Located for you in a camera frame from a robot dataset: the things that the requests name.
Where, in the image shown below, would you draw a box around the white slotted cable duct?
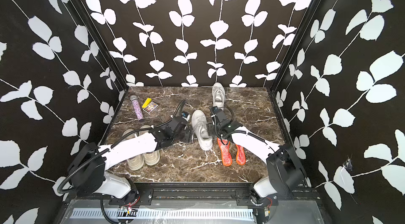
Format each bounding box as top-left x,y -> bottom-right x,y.
69,208 -> 255,221

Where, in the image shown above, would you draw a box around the yellow wedge block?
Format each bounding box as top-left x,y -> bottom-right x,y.
142,98 -> 152,109

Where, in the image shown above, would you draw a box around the beige sneaker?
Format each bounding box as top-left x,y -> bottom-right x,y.
123,132 -> 145,171
139,125 -> 160,168

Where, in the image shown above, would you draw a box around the small purple card box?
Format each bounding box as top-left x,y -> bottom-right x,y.
143,101 -> 158,114

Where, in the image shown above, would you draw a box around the purple glitter tube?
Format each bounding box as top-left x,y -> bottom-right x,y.
130,95 -> 143,121

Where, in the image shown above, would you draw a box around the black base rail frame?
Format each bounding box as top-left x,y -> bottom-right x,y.
63,182 -> 323,207

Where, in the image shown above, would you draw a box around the red orange insole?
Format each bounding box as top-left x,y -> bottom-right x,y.
217,138 -> 233,167

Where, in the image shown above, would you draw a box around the white sneaker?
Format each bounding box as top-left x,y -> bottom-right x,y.
192,110 -> 213,151
212,82 -> 226,110

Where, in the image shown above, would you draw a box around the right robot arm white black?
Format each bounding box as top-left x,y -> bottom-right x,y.
209,107 -> 307,205

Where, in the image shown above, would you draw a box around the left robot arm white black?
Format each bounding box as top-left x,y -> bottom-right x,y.
57,116 -> 192,199

